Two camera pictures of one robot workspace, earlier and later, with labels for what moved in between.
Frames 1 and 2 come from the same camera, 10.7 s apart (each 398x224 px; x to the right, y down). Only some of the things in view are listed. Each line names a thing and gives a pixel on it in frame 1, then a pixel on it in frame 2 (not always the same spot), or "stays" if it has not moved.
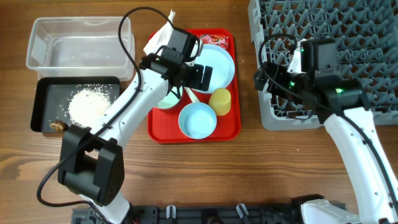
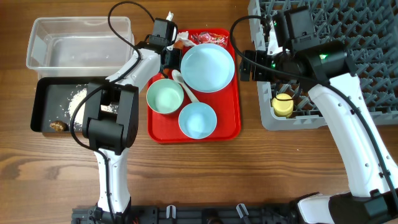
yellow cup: [220, 100] -> [283, 105]
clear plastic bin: [82, 46] stays
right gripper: [277, 71] -> [259, 57]
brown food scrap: [59, 126] stays
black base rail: [198, 214] stays
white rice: [87, 106] stays
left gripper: [195, 81] -> [176, 61]
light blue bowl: [197, 121] stays
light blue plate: [222, 61] stays
